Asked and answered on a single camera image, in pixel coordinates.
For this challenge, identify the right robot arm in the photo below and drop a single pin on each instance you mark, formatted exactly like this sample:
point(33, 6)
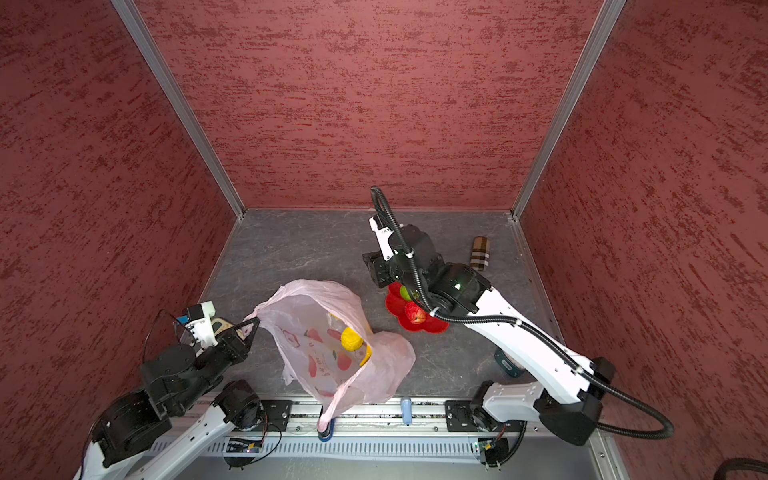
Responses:
point(559, 396)

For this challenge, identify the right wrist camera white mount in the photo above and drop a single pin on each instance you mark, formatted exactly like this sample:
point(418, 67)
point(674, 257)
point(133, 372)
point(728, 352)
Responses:
point(382, 233)

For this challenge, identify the green kiwi fruit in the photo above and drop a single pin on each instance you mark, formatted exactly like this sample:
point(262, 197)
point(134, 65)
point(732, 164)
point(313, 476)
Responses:
point(404, 294)

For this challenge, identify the red flower-shaped plate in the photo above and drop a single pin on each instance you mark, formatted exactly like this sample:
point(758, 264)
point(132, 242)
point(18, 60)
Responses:
point(396, 305)

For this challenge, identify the beige calculator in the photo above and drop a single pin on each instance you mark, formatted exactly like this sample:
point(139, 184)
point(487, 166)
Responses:
point(219, 325)

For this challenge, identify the red strawberry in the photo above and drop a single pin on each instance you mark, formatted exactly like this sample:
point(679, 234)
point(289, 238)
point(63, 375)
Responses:
point(414, 314)

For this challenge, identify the round teal gauge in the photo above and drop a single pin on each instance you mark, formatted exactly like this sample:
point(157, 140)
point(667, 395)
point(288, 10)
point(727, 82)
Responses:
point(507, 365)

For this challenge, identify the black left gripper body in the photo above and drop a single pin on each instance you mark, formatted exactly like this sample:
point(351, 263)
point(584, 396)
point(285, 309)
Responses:
point(231, 347)

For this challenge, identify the yellow lemon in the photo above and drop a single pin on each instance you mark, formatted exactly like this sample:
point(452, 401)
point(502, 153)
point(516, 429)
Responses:
point(351, 340)

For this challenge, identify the aluminium corner post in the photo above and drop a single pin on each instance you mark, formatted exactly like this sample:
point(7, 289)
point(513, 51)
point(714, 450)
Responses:
point(601, 30)
point(130, 16)

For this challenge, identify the blue black handled tool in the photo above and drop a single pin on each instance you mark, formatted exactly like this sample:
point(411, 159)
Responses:
point(327, 434)

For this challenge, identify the pink printed plastic bag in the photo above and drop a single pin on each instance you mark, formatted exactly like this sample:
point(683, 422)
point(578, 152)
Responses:
point(306, 319)

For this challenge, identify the aluminium corner post right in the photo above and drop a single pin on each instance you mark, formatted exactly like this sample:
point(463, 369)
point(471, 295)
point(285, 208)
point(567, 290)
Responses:
point(601, 30)

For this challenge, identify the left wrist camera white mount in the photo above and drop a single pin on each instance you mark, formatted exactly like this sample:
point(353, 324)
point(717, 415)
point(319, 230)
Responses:
point(197, 323)

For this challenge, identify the small light blue cylinder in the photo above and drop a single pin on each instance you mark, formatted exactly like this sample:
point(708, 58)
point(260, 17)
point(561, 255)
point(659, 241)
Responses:
point(406, 410)

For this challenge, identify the aluminium corner post left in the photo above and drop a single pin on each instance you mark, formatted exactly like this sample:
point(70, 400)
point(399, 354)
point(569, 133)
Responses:
point(130, 16)

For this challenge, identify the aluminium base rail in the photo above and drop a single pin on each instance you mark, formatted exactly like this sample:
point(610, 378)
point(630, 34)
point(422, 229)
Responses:
point(442, 431)

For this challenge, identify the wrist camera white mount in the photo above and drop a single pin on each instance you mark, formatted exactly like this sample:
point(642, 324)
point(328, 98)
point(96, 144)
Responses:
point(382, 233)
point(197, 323)

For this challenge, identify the plaid fabric pouch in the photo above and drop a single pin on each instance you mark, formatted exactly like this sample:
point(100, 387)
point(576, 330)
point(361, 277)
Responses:
point(480, 253)

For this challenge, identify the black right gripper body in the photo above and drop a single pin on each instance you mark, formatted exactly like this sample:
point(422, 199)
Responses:
point(387, 271)

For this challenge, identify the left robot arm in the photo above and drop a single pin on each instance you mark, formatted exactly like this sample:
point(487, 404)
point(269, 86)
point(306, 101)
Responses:
point(172, 383)

